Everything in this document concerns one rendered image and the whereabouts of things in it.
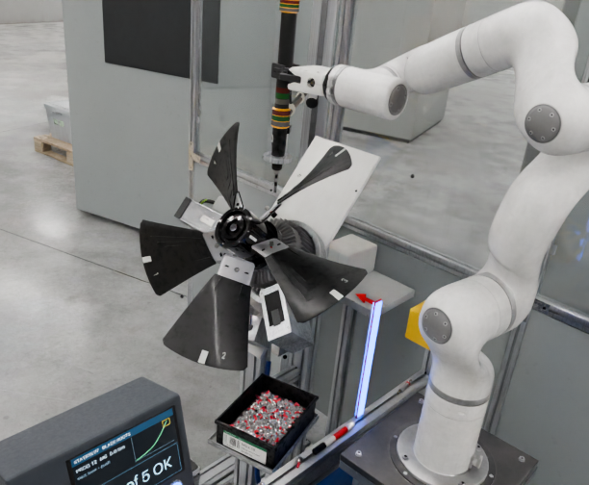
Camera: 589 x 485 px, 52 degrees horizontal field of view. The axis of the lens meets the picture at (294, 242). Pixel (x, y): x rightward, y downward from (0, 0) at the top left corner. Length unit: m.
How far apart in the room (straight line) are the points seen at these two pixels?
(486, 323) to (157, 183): 3.33
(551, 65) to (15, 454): 0.90
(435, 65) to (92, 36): 3.41
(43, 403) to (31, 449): 2.06
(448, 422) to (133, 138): 3.36
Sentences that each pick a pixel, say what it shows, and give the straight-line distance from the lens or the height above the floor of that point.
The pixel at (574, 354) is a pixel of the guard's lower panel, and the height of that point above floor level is 0.87.
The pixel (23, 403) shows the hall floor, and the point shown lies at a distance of 3.00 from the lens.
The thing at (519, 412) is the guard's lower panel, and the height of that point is 0.59.
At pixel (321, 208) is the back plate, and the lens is 1.82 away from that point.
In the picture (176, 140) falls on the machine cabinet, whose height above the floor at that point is 0.76.
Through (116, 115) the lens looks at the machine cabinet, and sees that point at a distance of 4.29.
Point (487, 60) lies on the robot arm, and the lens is 1.05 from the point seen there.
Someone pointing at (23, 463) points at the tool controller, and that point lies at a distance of 0.89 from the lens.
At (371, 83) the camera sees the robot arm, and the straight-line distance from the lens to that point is 1.23.
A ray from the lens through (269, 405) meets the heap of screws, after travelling 1.56.
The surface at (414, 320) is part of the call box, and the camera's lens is 1.61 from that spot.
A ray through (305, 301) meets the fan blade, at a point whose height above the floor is 1.15.
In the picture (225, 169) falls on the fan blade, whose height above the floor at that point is 1.30.
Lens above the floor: 1.86
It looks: 25 degrees down
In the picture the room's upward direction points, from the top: 5 degrees clockwise
